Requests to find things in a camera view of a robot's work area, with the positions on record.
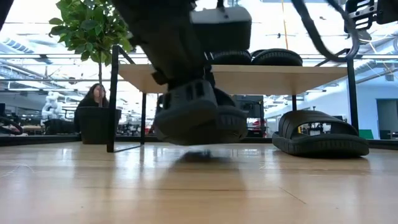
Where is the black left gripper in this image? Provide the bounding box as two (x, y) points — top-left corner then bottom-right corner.
(111, 0), (219, 93)

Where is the black rubber slide sandal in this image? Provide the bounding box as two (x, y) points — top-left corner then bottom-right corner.
(250, 48), (303, 67)
(206, 49), (252, 66)
(153, 79), (249, 147)
(271, 109), (371, 159)

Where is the black equipment cart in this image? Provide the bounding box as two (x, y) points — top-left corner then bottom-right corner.
(247, 118), (268, 139)

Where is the person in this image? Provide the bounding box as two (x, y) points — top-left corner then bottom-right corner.
(73, 83), (110, 131)

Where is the green potted plant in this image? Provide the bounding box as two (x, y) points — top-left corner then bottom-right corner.
(49, 0), (135, 146)

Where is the green panel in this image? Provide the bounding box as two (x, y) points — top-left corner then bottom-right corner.
(358, 129), (374, 141)

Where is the black covered bundle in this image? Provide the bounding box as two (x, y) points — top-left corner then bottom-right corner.
(43, 119), (77, 136)

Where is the white robot figure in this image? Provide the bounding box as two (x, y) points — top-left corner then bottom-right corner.
(40, 91), (63, 121)

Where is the black left wrist camera cable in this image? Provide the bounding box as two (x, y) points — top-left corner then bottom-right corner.
(291, 0), (362, 63)

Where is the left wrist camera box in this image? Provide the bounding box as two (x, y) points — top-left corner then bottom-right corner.
(189, 6), (253, 53)

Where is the black wall monitor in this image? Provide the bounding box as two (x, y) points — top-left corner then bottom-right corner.
(231, 95), (265, 119)

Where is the yellow hanging cable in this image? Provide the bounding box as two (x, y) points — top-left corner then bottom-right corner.
(280, 0), (303, 135)

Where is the wooden shelf with black frame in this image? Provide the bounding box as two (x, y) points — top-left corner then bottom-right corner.
(106, 44), (361, 154)

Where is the black aluminium table frame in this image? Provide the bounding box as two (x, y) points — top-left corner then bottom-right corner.
(0, 134), (398, 150)

